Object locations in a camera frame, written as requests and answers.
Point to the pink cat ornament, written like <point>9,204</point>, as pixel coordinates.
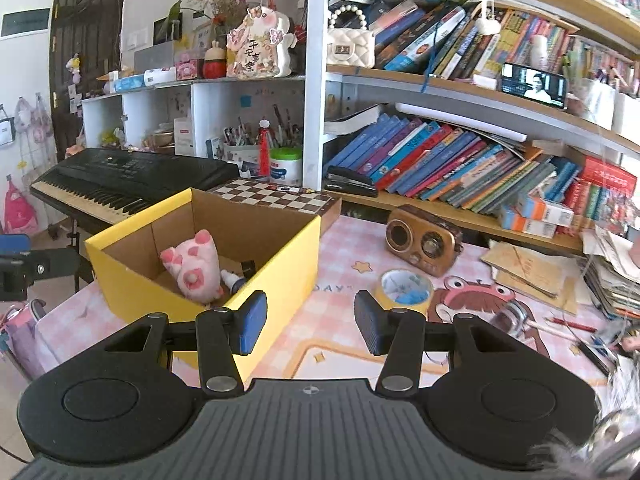
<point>259,47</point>

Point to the white cartoon desk mat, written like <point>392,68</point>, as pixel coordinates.
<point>319,359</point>

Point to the white spray bottle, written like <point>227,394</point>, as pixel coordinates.
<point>233,282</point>

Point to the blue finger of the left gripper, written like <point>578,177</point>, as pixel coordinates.
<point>42,264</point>

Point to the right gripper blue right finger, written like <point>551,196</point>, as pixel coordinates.
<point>396,334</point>

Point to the white green lid jar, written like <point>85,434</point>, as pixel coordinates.
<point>286,166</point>

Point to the red tassel ornament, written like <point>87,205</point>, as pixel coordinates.
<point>264,139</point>

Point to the wooden chess board box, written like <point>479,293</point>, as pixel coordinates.
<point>252,192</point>

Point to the pile of papers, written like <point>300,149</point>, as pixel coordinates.
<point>611,272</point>

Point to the pink plush pig toy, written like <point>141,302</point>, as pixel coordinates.
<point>194,264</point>

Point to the smartphone on shelf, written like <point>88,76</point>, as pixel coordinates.
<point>534,85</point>

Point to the brown paper envelopes stack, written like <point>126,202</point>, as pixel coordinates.
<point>552,280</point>

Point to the black binder clip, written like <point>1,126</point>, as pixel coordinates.
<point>248,269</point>

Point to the black electronic keyboard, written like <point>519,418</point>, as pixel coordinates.
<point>104,186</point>

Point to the black stapler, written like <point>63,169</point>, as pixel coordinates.
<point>344,180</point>

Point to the red thick dictionary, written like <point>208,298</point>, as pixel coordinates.
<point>599,172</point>

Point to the yellow cardboard box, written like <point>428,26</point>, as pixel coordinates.
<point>284,245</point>

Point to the purple small device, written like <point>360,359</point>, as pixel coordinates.
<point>513,319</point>

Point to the blue plastic packet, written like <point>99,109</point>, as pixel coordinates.
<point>413,297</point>

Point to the red round doll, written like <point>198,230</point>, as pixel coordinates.
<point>215,61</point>

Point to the yellow tape roll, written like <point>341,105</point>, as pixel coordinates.
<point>394,282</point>

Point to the brown retro radio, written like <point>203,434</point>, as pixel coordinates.
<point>424,240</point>

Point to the pink checkered tablecloth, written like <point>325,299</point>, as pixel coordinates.
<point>352,257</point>

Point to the white quilted pearl handbag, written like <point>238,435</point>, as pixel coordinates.
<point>350,47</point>

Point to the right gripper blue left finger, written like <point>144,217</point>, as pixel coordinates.
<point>221,334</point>

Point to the orange white medicine box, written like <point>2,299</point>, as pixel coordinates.
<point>535,208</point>

